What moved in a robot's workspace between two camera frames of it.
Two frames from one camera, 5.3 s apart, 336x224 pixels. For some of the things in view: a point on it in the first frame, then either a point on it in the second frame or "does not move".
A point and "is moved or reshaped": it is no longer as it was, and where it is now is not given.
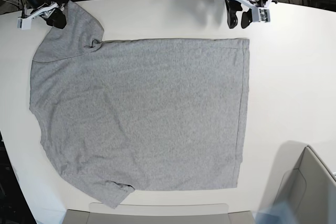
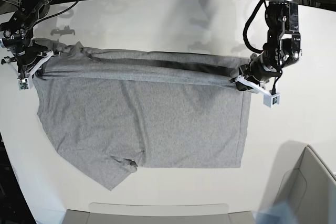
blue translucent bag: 283,213 does not move
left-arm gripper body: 40,3 → 26,53
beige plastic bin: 301,178 does not move
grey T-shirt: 152,113 is moved or reshaped
